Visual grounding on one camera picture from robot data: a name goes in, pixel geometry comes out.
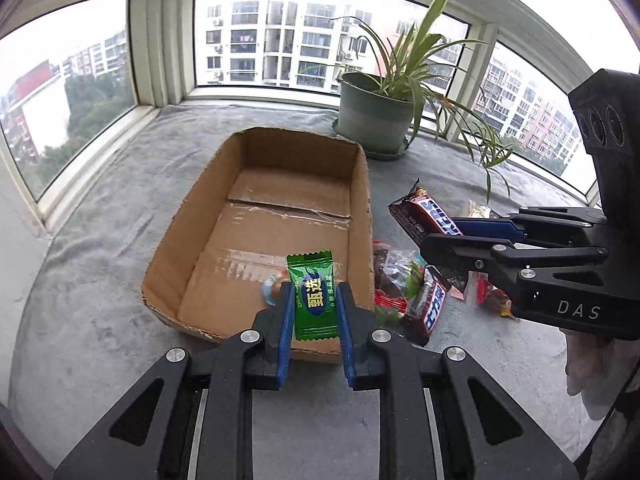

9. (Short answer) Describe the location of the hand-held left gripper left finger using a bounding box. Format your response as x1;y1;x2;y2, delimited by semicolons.
52;282;296;480

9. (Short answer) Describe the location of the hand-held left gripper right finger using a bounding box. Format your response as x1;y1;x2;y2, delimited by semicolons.
336;282;581;480

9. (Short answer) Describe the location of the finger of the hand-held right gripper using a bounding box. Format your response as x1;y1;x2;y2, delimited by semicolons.
419;231;610;306
450;206;608;248

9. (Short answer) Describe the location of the dark green candy packet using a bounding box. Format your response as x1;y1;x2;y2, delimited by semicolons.
286;249;346;342

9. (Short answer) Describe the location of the brown jelly cup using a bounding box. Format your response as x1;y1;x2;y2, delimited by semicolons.
261;270;288;306

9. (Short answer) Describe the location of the brown chocolate bar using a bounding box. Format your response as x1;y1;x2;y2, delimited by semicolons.
389;179;470;292
402;265;451;347

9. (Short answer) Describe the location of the cardboard box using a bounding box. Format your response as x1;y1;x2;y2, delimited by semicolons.
141;126;376;365

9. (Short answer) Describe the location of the person's right hand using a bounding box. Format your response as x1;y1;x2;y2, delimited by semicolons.
566;329;633;422

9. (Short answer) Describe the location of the green pot saucer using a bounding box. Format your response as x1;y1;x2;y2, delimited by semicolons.
331;119;408;161

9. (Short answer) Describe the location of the grey-green flower pot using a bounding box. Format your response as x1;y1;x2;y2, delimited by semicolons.
339;72;416;153

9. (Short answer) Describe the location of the green spider plant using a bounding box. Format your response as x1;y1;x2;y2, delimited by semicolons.
300;0;523;206

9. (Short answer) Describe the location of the white window frame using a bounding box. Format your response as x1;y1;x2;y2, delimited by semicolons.
0;0;640;233

